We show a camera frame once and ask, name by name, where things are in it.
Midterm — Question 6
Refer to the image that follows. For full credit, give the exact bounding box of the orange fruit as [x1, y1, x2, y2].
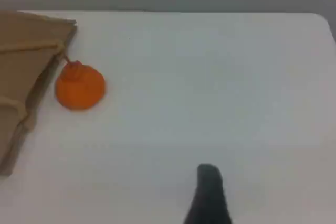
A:
[55, 60, 106, 111]

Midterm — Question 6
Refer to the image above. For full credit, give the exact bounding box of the brown jute tote bag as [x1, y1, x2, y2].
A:
[0, 10, 78, 178]

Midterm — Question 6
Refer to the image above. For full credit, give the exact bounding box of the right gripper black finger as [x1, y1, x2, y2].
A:
[183, 163, 233, 224]

